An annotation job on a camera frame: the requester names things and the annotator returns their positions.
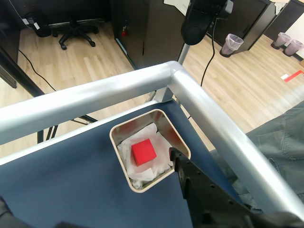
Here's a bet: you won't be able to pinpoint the red cube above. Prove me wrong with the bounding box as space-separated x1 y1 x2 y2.
131 138 157 167

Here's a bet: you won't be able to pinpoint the dark desk panel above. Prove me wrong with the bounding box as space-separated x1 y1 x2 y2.
0 0 21 89

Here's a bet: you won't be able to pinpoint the dark cabinet with red tag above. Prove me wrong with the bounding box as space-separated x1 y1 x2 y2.
110 0 188 70

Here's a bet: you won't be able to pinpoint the aluminium frame rail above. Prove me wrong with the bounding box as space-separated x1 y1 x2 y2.
0 60 304 216

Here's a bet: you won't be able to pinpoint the thin black device cable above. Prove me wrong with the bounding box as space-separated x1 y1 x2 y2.
200 16 217 86

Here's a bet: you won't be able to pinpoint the red floor tape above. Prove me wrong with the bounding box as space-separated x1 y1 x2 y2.
284 70 304 83

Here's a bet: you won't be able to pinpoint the black office chair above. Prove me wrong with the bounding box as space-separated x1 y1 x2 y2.
52 14 99 50

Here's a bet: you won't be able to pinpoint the black stand legs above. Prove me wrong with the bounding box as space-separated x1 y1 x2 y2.
23 71 98 144

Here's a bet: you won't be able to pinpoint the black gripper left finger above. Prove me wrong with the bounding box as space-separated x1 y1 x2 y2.
0 196 33 228

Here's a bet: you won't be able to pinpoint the black bin with plastic liner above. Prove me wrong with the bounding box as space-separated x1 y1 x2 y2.
271 32 292 50
284 39 304 57
219 33 245 57

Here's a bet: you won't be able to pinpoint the person's leg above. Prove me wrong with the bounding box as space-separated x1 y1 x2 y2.
210 101 304 211

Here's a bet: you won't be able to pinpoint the white tissue paper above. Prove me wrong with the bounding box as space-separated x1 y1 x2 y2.
116 122 174 188

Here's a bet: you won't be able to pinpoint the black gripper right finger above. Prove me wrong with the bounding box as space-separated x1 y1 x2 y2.
168 146 258 228

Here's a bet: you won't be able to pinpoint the beige square box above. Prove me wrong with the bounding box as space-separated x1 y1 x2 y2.
109 108 192 193

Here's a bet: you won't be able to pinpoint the wide dark cabinet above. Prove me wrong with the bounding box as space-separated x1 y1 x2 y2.
206 0 277 52

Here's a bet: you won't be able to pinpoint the grey metal pole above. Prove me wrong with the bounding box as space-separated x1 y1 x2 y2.
177 42 191 66

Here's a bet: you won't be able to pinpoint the dark blue-grey table mat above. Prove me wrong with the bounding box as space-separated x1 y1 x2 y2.
0 99 245 228

